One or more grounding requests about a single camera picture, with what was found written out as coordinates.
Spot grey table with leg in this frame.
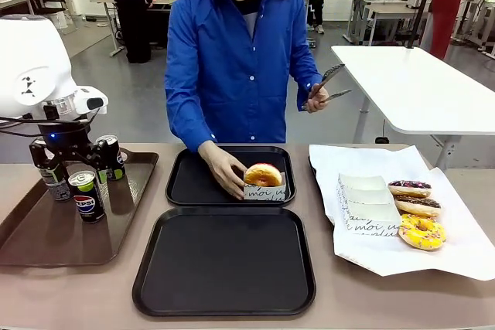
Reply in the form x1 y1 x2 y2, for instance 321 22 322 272
89 0 127 57

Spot person in black clothes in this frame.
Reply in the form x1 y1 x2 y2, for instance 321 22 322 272
101 0 154 64

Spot person in red dress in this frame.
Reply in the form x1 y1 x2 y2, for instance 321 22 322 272
411 0 469 60

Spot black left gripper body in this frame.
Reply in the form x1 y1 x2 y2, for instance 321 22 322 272
37 113 94 156

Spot person in blue shirt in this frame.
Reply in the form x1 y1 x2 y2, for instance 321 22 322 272
164 0 325 153

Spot white table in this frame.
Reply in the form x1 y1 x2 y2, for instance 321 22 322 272
331 44 495 171

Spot grey lab table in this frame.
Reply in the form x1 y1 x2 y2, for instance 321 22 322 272
452 0 495 53
346 0 426 47

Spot black plastic tray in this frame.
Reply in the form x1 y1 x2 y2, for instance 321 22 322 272
165 145 297 207
131 206 317 318

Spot white paper sheet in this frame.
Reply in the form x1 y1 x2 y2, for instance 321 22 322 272
309 144 495 282

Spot person's right hand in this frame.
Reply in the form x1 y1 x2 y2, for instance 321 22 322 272
197 140 248 202

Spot person's right forearm blue sleeve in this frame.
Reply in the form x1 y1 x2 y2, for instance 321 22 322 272
165 86 218 153

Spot person's left hand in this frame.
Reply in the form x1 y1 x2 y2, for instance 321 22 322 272
303 84 330 114

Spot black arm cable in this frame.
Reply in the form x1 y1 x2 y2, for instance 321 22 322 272
0 111 97 138

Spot person's left forearm blue sleeve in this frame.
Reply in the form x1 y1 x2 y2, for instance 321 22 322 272
285 47 324 94

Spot dark sprinkled donut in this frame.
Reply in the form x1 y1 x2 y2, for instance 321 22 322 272
387 179 432 199

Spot yellow sprinkled donut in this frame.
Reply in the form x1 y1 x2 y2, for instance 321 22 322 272
398 213 447 251

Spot metal serving tongs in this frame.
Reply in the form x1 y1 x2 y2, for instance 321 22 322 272
301 63 353 111

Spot black pole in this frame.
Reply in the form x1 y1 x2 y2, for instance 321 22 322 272
404 0 442 49

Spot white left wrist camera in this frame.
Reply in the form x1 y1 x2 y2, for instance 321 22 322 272
75 87 109 115

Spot chocolate iced donut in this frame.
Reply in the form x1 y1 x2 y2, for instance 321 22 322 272
393 194 442 218

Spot brown plastic tray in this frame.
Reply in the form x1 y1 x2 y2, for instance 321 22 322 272
0 147 160 268

